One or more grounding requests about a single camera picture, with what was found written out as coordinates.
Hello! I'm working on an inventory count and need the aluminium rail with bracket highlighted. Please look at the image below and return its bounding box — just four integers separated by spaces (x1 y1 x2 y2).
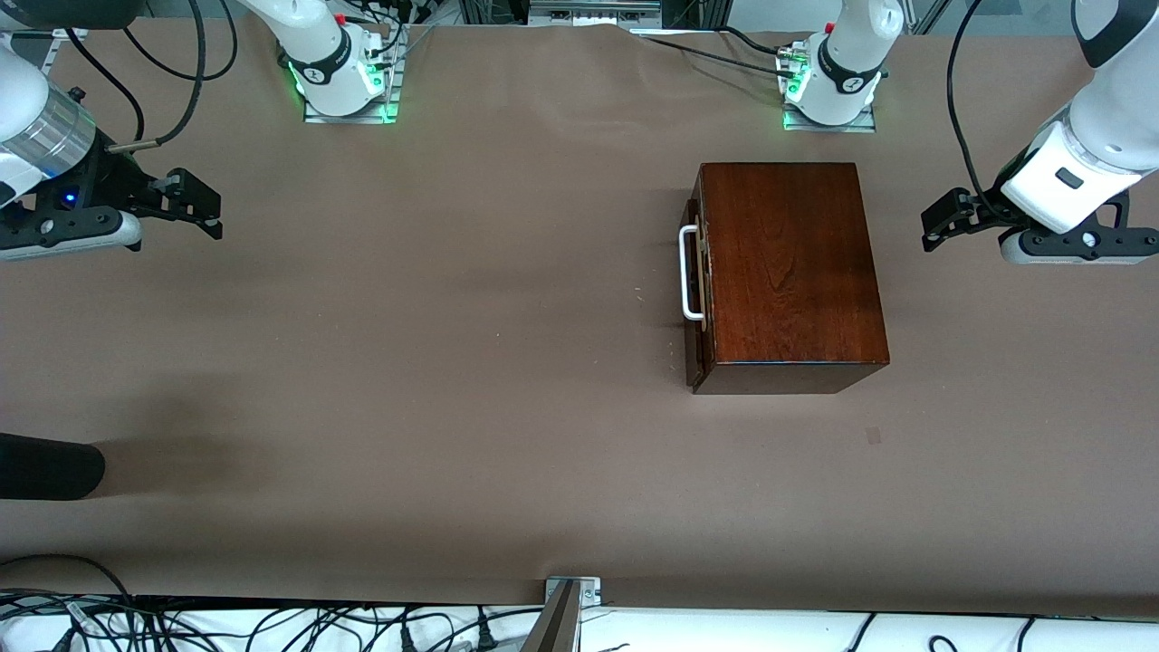
0 27 89 75

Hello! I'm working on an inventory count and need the grey metal post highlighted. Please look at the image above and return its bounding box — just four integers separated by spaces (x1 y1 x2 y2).
523 581 580 652

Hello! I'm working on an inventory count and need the long black table cable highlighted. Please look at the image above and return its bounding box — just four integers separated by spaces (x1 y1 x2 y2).
645 36 800 81

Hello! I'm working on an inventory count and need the short black table cable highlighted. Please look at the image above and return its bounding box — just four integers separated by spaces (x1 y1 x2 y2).
715 25 789 57

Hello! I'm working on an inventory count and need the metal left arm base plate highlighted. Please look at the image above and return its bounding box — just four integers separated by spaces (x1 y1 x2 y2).
783 101 877 134

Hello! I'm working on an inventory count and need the silver metal bracket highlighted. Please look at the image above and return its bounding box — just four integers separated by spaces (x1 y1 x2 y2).
543 577 601 606

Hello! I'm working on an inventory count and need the dark wooden drawer cabinet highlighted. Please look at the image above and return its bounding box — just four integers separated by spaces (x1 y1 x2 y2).
693 163 890 395

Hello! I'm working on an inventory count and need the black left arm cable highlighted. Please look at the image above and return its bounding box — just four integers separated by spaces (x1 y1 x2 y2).
946 0 1011 223

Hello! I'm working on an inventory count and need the black arched cable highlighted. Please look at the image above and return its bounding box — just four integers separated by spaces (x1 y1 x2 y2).
0 554 137 609

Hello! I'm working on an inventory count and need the wooden drawer with white handle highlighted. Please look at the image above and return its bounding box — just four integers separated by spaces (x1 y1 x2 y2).
679 177 718 395

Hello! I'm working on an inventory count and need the black right arm wrist cable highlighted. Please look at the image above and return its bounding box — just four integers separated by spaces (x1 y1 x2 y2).
107 0 205 150

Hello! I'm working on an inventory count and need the black cylinder object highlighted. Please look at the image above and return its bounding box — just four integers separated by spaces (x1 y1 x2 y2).
0 433 106 501

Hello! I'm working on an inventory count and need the silver box device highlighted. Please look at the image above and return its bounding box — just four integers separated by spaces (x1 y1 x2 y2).
528 0 665 26

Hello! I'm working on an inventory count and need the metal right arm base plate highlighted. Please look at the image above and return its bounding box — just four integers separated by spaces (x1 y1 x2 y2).
303 25 402 125

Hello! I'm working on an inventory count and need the black looping arm cable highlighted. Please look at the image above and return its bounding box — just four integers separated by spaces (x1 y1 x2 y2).
122 0 238 82

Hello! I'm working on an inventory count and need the brown paper table cover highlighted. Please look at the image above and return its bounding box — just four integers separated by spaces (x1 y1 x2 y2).
0 18 1159 618

